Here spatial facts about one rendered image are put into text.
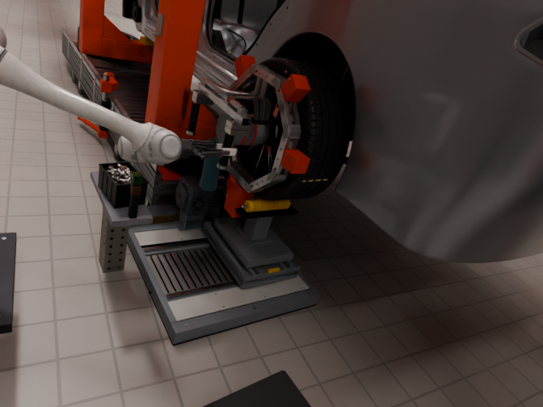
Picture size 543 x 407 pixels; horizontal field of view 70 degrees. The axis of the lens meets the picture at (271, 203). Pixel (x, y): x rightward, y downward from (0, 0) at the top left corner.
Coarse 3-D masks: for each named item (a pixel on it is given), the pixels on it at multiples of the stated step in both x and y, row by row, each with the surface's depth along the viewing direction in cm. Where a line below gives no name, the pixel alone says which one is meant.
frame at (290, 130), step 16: (256, 64) 174; (240, 80) 183; (256, 80) 181; (272, 80) 163; (224, 112) 197; (288, 112) 157; (288, 128) 155; (288, 144) 158; (240, 176) 188; (272, 176) 166; (256, 192) 186
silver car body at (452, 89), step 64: (128, 0) 419; (256, 0) 398; (320, 0) 170; (384, 0) 143; (448, 0) 123; (512, 0) 109; (384, 64) 145; (448, 64) 124; (512, 64) 110; (384, 128) 146; (448, 128) 126; (512, 128) 113; (384, 192) 148; (448, 192) 128; (512, 192) 119; (448, 256) 136; (512, 256) 146
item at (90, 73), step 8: (80, 56) 382; (80, 64) 384; (88, 64) 360; (80, 72) 383; (88, 72) 357; (96, 72) 346; (96, 80) 333; (96, 88) 334; (112, 96) 303; (112, 104) 292; (120, 104) 293; (120, 112) 279; (152, 168) 231; (152, 176) 231; (160, 176) 228
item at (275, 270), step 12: (204, 228) 228; (216, 228) 228; (216, 240) 218; (228, 252) 212; (228, 264) 208; (240, 264) 206; (276, 264) 215; (288, 264) 212; (240, 276) 198; (252, 276) 197; (264, 276) 202; (276, 276) 208; (288, 276) 214
